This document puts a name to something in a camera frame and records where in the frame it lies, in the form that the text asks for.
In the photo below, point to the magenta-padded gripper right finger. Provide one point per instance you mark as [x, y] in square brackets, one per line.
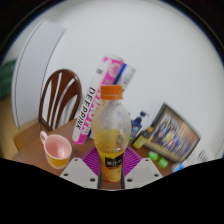
[141, 171]

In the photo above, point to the green crate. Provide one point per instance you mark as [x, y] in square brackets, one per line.
[6, 78]

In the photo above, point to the blue tissue pack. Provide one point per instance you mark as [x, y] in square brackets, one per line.
[179, 166]

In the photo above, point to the orange juice bottle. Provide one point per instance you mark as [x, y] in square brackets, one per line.
[111, 133]

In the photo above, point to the dark blue pump bottle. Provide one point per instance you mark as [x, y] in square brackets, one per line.
[136, 125]

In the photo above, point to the tall white and blue box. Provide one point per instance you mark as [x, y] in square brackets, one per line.
[128, 76]

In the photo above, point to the tall pink and white box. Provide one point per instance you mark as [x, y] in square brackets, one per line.
[88, 110]

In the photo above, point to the pink and yellow mug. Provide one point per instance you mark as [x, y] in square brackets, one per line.
[56, 150]

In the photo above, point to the framed group photo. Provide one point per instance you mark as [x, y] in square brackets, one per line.
[173, 135]

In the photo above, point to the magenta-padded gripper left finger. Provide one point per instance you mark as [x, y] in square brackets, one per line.
[78, 171]

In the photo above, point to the dark brown wooden chair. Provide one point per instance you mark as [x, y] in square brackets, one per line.
[75, 83]

